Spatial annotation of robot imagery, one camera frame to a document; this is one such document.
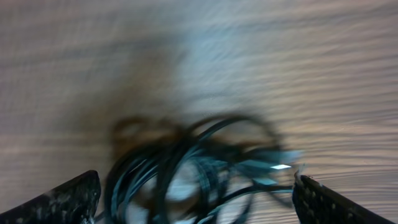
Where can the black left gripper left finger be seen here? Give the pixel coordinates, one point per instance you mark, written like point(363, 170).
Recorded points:
point(74, 202)

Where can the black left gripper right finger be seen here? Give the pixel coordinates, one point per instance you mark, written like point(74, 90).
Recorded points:
point(315, 203)

